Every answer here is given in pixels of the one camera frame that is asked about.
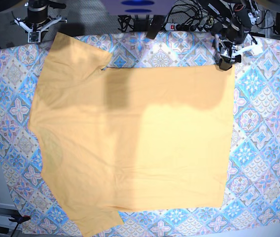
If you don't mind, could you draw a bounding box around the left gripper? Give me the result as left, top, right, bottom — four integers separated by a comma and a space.
212, 22, 263, 72

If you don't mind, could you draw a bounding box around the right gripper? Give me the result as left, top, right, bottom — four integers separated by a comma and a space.
14, 9, 67, 42

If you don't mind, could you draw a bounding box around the yellow T-shirt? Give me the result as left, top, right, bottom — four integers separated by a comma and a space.
29, 33, 235, 237

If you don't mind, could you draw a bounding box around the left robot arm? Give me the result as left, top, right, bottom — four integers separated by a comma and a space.
211, 0, 263, 71

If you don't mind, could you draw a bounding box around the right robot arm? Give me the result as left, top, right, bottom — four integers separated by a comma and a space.
11, 0, 67, 43

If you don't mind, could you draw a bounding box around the white power strip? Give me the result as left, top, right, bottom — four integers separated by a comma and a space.
164, 23, 206, 32

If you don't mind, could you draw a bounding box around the black clamp at table edge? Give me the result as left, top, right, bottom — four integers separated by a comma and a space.
146, 15, 165, 40

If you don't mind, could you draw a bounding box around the patterned blue tile tablecloth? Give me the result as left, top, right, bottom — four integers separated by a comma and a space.
0, 38, 280, 237

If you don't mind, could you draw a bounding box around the orange black clamp bottom left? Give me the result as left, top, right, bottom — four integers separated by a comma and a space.
9, 215, 31, 224

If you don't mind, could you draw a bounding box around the purple base camera mount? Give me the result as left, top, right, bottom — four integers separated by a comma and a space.
101, 0, 175, 15

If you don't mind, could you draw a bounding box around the white aluminium rail box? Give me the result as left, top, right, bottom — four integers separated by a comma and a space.
0, 203, 20, 230

